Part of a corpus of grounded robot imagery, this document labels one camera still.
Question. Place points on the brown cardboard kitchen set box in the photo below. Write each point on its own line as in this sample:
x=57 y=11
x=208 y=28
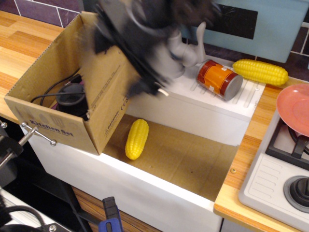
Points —
x=191 y=162

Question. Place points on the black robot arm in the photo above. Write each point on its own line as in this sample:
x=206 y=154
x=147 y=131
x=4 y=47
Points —
x=160 y=38

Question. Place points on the yellow toy corn in sink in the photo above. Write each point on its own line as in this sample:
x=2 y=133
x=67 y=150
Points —
x=136 y=139

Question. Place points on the red orange toy can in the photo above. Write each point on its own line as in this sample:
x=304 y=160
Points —
x=219 y=79

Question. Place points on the grey toy faucet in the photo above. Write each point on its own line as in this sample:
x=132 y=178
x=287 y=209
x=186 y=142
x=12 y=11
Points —
x=172 y=57

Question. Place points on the white toy sink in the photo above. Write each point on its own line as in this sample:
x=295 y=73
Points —
x=159 y=203

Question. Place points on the yellow toy corn on counter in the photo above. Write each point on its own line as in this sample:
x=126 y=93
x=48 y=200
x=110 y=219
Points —
x=261 y=72

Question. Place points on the teal box with black panel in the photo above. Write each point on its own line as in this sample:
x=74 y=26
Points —
x=262 y=28

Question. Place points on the pink plate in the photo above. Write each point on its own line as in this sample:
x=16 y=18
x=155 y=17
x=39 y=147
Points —
x=293 y=107

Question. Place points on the grey toy stove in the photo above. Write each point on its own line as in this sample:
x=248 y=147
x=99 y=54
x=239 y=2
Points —
x=283 y=153

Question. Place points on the metal clamp with black body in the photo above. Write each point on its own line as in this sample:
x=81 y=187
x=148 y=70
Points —
x=10 y=149

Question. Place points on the black stove knob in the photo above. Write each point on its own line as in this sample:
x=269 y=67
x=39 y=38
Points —
x=296 y=192

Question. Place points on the black round device with cable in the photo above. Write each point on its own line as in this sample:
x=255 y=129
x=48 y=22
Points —
x=69 y=94

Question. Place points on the blue black clamp handle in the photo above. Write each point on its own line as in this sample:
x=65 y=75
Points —
x=112 y=223

